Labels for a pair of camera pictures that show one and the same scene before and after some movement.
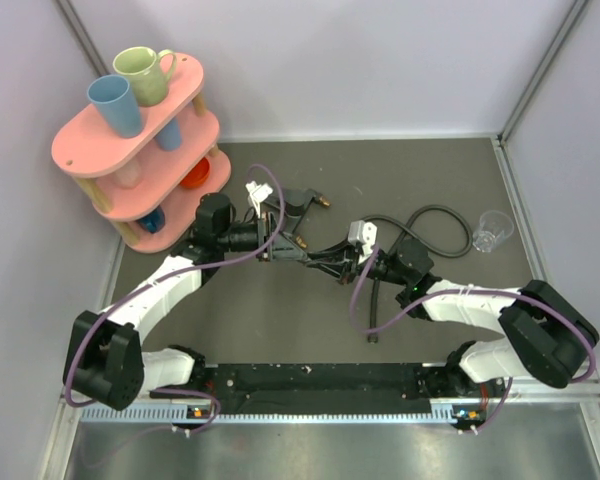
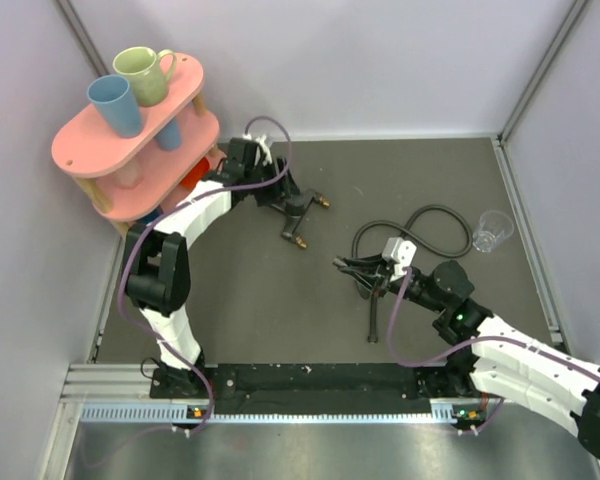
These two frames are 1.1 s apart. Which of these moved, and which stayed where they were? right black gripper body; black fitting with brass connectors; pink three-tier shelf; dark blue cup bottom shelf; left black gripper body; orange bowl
Moved: right black gripper body; left black gripper body
Stayed: pink three-tier shelf; dark blue cup bottom shelf; black fitting with brass connectors; orange bowl
